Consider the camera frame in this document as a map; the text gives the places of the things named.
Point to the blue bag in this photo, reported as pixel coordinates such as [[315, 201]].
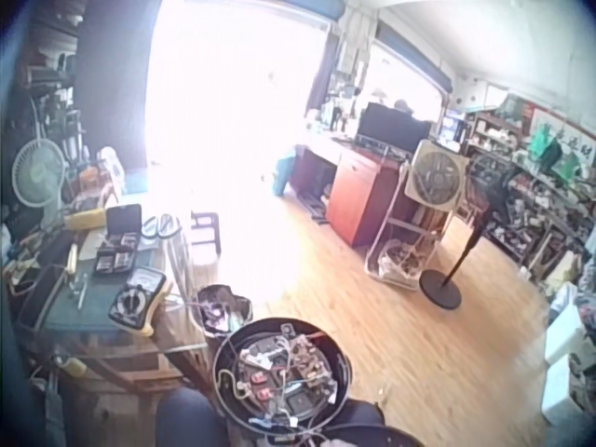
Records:
[[284, 170]]

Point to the red wooden cabinet desk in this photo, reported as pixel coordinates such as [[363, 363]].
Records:
[[358, 195]]

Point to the dark wooden stool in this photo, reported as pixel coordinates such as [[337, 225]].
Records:
[[205, 228]]

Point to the black monitor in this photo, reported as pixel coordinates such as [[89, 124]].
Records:
[[391, 128]]

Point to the pair of dark slippers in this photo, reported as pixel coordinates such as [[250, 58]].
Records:
[[160, 226]]

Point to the beige box fan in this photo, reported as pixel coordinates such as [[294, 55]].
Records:
[[435, 177]]

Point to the opened round black appliance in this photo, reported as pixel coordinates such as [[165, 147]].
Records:
[[284, 368]]

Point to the black and yellow multimeter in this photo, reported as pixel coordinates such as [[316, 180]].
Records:
[[138, 295]]

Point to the black open tool case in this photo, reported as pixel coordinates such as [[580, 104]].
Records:
[[119, 242]]

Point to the white plastic jug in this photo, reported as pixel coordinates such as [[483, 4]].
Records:
[[113, 165]]

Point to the green cutting mat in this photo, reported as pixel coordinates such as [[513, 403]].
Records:
[[100, 298]]

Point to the yellow tray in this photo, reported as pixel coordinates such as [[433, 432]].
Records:
[[84, 217]]

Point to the silver screwdriver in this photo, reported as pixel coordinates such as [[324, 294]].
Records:
[[82, 291]]

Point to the person's legs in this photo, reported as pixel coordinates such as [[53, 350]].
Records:
[[186, 421]]

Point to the cluttered goods shelf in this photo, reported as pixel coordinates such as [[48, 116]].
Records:
[[526, 186]]

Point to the green hanging bag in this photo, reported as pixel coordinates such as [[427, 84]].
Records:
[[545, 144]]

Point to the white desk fan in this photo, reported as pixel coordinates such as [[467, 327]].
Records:
[[38, 174]]

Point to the cluttered tool shelf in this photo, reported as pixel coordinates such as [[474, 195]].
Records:
[[44, 93]]

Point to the white foam box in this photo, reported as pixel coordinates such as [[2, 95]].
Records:
[[565, 333], [561, 396]]

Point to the black pedestal fan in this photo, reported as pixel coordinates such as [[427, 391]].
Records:
[[484, 195]]

